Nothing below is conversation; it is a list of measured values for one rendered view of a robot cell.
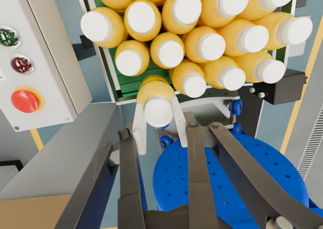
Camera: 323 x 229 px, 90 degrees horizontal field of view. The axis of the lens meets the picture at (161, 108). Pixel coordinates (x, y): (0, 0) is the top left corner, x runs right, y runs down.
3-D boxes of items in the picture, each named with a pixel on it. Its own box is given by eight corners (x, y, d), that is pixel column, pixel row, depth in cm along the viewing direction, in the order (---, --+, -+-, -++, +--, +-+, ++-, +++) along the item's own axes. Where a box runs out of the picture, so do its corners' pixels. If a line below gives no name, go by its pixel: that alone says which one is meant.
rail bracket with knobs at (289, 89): (242, 93, 48) (265, 107, 39) (243, 69, 45) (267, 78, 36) (275, 87, 48) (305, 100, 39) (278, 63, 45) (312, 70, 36)
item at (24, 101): (23, 112, 25) (18, 115, 24) (10, 90, 24) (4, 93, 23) (45, 108, 25) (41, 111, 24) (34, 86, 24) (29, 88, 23)
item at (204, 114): (179, 116, 47) (188, 141, 36) (178, 108, 46) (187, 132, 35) (213, 110, 47) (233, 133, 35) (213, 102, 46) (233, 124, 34)
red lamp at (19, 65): (19, 73, 23) (13, 75, 22) (11, 57, 22) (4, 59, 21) (34, 70, 23) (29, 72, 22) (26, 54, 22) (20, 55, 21)
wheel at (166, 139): (170, 154, 45) (175, 150, 46) (167, 141, 43) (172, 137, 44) (159, 148, 48) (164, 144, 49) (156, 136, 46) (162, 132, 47)
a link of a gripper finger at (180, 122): (178, 122, 15) (186, 121, 15) (170, 96, 21) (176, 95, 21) (181, 148, 16) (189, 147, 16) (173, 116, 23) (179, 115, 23)
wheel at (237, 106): (231, 117, 43) (239, 118, 42) (231, 102, 41) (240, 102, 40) (235, 110, 46) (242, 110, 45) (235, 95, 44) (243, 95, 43)
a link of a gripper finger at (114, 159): (136, 162, 14) (103, 168, 14) (139, 131, 19) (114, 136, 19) (132, 149, 14) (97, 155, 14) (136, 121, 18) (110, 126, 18)
